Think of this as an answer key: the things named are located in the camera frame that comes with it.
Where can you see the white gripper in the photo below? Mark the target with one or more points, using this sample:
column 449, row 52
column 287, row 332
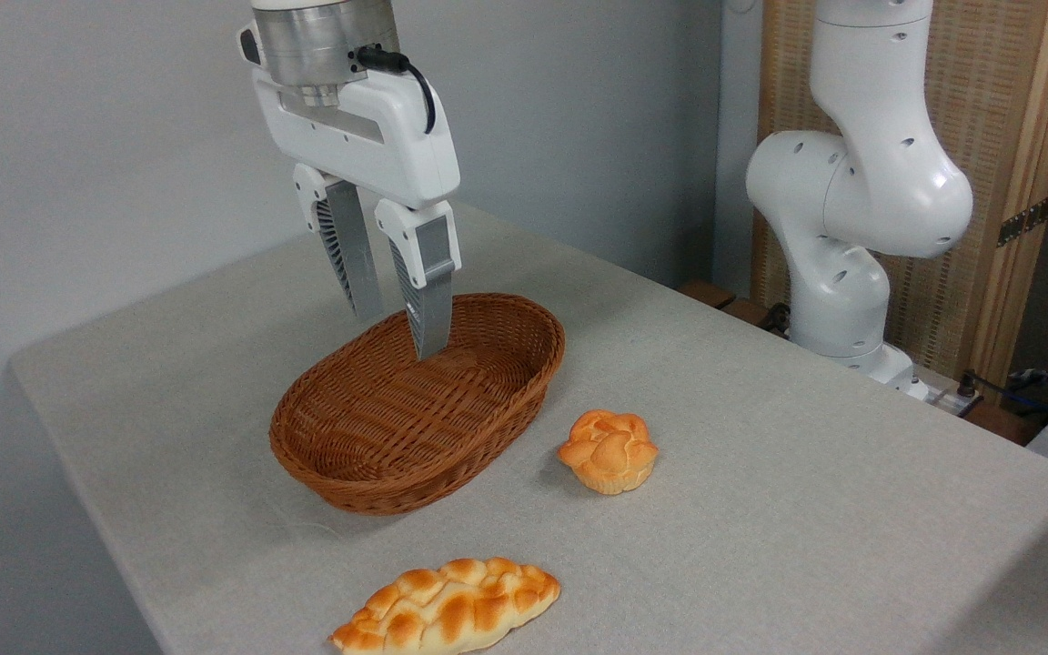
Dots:
column 387, row 146

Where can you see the round knotted bread roll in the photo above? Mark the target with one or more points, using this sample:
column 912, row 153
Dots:
column 608, row 452

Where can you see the long braided bread loaf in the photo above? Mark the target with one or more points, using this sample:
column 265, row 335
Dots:
column 451, row 609

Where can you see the brown wicker basket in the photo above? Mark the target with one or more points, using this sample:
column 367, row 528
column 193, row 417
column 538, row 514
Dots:
column 351, row 437

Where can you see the grey tablecloth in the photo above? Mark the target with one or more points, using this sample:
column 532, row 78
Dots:
column 779, row 546

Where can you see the dark metal screen hinge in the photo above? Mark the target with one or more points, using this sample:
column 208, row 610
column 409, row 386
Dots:
column 1024, row 221

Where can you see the wooden woven folding screen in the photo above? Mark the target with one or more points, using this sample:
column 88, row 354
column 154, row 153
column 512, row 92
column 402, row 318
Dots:
column 1015, row 109

